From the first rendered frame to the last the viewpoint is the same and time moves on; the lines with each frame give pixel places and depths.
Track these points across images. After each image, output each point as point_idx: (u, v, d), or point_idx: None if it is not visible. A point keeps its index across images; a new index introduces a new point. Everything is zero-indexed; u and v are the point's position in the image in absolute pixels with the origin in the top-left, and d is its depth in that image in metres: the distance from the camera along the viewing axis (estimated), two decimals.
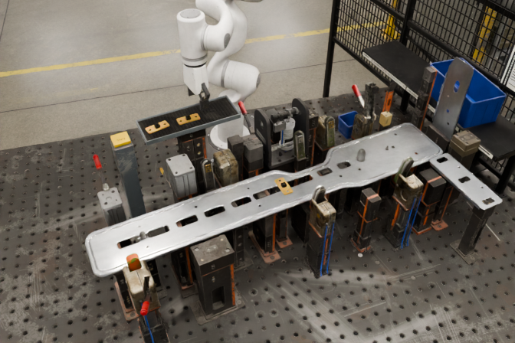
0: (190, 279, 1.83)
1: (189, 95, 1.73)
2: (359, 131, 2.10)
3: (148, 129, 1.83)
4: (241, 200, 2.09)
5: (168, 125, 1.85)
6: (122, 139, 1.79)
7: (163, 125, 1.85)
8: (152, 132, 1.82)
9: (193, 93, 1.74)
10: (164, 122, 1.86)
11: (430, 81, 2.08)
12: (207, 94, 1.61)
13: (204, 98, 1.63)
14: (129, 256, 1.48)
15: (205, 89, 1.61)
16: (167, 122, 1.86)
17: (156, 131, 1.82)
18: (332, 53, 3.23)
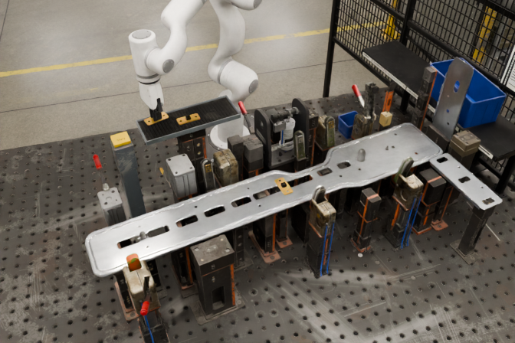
0: (190, 279, 1.83)
1: (152, 116, 1.81)
2: (359, 131, 2.10)
3: (146, 120, 1.81)
4: (241, 200, 2.09)
5: (168, 117, 1.82)
6: (122, 139, 1.79)
7: (162, 116, 1.82)
8: (150, 123, 1.79)
9: None
10: (163, 114, 1.83)
11: (430, 81, 2.08)
12: (160, 111, 1.73)
13: (155, 110, 1.75)
14: (129, 256, 1.48)
15: (159, 106, 1.72)
16: (166, 114, 1.83)
17: (155, 122, 1.80)
18: (332, 53, 3.23)
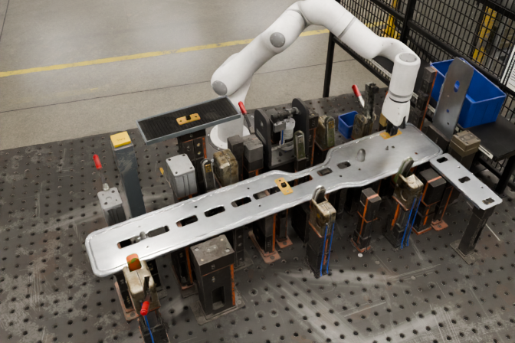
0: (190, 279, 1.83)
1: (387, 132, 1.94)
2: (359, 131, 2.10)
3: (382, 134, 1.93)
4: (241, 200, 2.09)
5: (401, 133, 1.94)
6: (122, 139, 1.79)
7: (396, 132, 1.94)
8: (387, 138, 1.92)
9: (390, 130, 1.94)
10: None
11: (430, 81, 2.08)
12: (403, 128, 1.85)
13: (398, 126, 1.87)
14: (129, 256, 1.48)
15: (404, 123, 1.84)
16: (399, 130, 1.95)
17: (390, 137, 1.92)
18: (332, 53, 3.23)
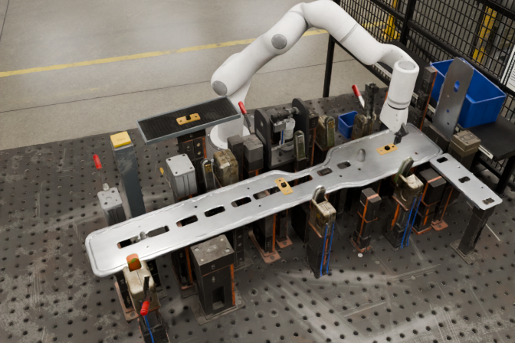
0: (190, 279, 1.83)
1: (380, 130, 1.97)
2: (359, 131, 2.10)
3: (378, 149, 1.99)
4: (241, 200, 2.09)
5: (397, 148, 1.99)
6: (122, 139, 1.79)
7: (392, 148, 1.99)
8: (383, 153, 1.97)
9: (383, 129, 1.98)
10: (392, 145, 2.00)
11: (430, 81, 2.08)
12: (406, 132, 1.84)
13: (401, 135, 1.86)
14: (129, 256, 1.48)
15: (405, 128, 1.85)
16: (395, 145, 2.00)
17: (386, 153, 1.98)
18: (332, 53, 3.23)
